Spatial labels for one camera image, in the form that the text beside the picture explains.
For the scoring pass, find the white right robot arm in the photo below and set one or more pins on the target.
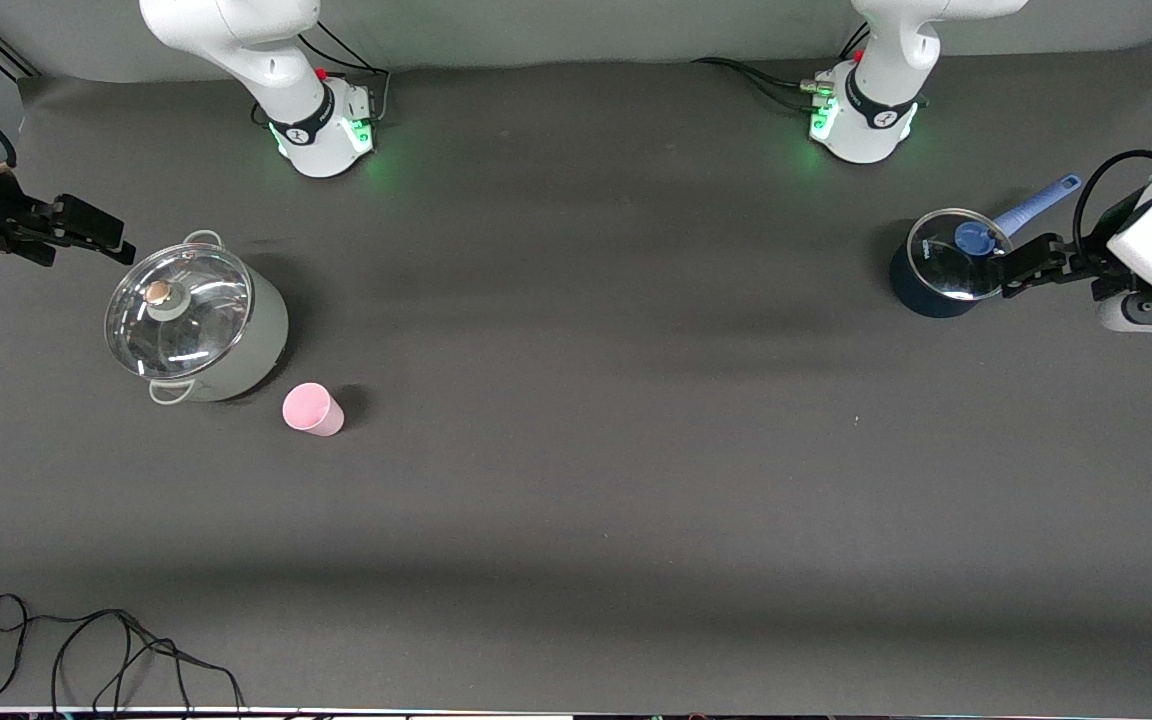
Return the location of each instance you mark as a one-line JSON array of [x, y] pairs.
[[266, 60]]

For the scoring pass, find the dark grey table mat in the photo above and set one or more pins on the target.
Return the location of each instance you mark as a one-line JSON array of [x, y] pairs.
[[576, 450]]

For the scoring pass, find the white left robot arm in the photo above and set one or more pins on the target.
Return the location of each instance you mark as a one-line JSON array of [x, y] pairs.
[[876, 110]]

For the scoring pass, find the pink cup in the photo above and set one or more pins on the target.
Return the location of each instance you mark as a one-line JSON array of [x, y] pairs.
[[311, 408]]

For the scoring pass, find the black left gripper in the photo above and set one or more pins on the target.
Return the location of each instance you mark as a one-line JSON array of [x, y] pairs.
[[1093, 263]]

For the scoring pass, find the dark blue saucepan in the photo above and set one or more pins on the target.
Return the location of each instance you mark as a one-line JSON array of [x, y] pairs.
[[911, 295]]

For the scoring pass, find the glass lid with blue knob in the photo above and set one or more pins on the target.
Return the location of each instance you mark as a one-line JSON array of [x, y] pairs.
[[946, 270]]

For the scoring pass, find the glass lid with tan knob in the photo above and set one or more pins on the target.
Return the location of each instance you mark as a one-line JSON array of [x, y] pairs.
[[206, 310]]

